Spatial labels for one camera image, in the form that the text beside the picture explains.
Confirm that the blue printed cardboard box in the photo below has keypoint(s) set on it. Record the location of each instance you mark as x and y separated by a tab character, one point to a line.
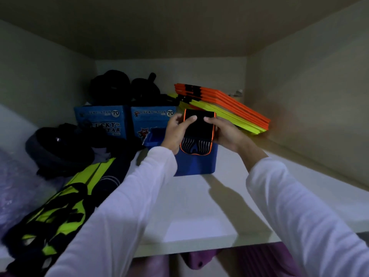
151	119
103	121

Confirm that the stack of orange flat markers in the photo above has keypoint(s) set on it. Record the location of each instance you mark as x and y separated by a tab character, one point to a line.
224	100

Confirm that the person's right forearm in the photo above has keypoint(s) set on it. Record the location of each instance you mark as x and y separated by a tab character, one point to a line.
305	216

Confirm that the person's right hand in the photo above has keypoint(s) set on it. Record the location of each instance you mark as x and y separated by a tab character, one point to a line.
227	134

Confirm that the stack of yellow flat markers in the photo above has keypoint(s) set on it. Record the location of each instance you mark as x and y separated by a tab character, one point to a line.
227	116

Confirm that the person's left hand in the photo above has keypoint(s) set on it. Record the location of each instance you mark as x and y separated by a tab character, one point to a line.
172	134

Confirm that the person's left thumb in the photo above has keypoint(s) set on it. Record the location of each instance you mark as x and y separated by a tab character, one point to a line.
188	121

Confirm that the black ab roller wheel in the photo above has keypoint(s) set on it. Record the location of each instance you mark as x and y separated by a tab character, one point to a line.
145	88

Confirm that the black round bag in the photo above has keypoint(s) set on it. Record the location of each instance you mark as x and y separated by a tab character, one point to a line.
109	87

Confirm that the person's left forearm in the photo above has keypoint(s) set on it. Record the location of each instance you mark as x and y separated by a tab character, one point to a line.
115	219

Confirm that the small white object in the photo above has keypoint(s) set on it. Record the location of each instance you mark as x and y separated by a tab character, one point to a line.
237	93

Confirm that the black cap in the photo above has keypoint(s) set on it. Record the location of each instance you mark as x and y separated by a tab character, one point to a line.
57	149

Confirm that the person's right thumb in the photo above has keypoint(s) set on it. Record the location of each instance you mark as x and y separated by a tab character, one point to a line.
210	120

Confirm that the blue plastic bin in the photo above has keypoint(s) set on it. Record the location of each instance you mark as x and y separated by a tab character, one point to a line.
193	162

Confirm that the purple cloth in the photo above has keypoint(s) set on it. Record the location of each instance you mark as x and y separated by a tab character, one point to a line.
224	259

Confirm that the clear plastic bag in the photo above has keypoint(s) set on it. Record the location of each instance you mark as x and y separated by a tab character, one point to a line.
17	187

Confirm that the black orange-trimmed pouch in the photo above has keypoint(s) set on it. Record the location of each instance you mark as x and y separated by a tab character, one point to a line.
199	132

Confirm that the black and neon yellow garment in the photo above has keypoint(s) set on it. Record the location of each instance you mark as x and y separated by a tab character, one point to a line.
66	210

